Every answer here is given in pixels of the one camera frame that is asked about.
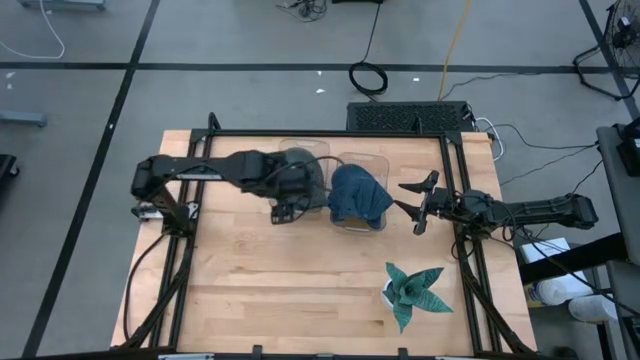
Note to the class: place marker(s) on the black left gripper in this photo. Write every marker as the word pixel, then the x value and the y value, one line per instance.
pixel 290 185

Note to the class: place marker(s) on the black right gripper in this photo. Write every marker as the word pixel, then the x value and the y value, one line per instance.
pixel 442 205

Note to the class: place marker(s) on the dark green fabric hat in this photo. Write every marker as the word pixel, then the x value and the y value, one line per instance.
pixel 317 172

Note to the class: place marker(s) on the blue denim hat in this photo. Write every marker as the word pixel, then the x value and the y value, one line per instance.
pixel 336 200
pixel 365 195

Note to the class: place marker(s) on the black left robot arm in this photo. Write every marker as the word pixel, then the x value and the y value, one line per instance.
pixel 210 167

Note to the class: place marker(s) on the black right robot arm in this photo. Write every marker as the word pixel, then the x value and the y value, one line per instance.
pixel 540 212

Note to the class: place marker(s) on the clear plastic bin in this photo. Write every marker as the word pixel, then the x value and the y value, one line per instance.
pixel 300 145
pixel 375 160

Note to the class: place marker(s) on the black computer case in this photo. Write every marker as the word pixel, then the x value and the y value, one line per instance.
pixel 410 117

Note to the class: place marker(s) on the green snake plant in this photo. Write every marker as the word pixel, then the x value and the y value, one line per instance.
pixel 415 295

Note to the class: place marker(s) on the white round plant pot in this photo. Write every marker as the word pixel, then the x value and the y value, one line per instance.
pixel 385 297

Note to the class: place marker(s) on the white box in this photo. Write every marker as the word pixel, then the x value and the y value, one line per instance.
pixel 542 250

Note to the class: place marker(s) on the black metal beam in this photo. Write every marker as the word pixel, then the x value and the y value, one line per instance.
pixel 575 260

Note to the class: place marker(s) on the white paper towel roll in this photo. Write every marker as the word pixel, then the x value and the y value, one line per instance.
pixel 595 309
pixel 565 290

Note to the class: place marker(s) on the grey desk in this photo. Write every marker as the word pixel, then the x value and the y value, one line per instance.
pixel 620 200

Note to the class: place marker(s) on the black device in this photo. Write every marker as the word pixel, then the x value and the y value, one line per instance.
pixel 631 150

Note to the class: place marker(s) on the black standing fan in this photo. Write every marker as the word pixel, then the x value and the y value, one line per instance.
pixel 625 25

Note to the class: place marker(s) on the grey metal foot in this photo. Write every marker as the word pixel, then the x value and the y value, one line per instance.
pixel 22 118

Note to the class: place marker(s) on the black floor object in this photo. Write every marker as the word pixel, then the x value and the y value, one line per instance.
pixel 6 170

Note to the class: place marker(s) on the grey cart base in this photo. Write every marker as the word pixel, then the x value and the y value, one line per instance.
pixel 60 4

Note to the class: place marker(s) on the black metal table frame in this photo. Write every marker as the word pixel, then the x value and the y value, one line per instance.
pixel 325 133

